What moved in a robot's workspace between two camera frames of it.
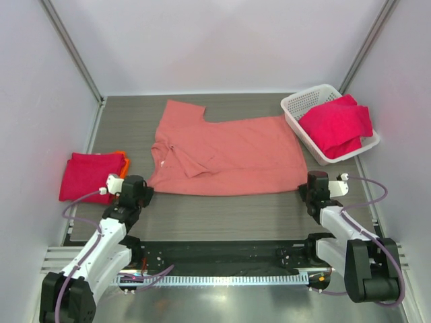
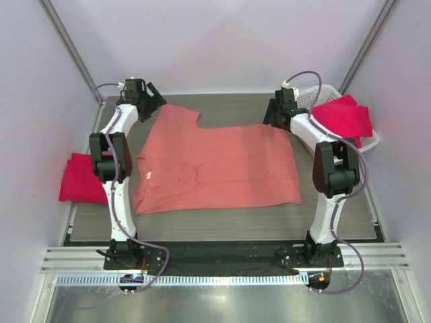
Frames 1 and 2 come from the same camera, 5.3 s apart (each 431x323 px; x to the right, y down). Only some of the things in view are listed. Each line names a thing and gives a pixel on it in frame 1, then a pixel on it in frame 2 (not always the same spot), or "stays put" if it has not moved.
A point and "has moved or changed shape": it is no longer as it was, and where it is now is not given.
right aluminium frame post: (386, 8) stays put
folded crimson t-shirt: (85, 173) stays put
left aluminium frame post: (73, 48) stays put
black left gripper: (148, 192) to (157, 102)
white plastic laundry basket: (297, 104) stays put
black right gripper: (302, 189) to (269, 117)
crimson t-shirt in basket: (337, 127) stays put
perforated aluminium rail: (215, 280) stays put
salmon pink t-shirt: (240, 157) has moved or changed shape
